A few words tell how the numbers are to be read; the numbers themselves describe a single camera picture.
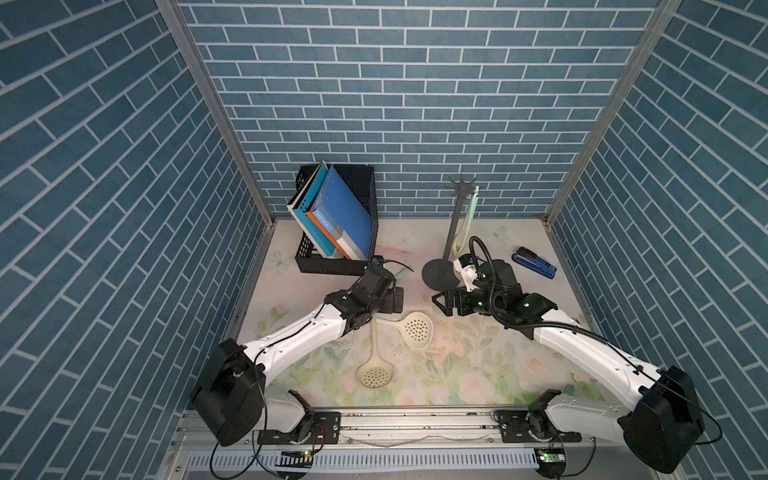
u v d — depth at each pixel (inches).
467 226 30.9
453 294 28.0
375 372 32.0
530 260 41.4
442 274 40.4
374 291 24.8
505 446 28.4
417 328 35.0
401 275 40.4
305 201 34.0
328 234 35.3
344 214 42.9
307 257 41.6
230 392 16.0
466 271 28.6
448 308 27.8
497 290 23.9
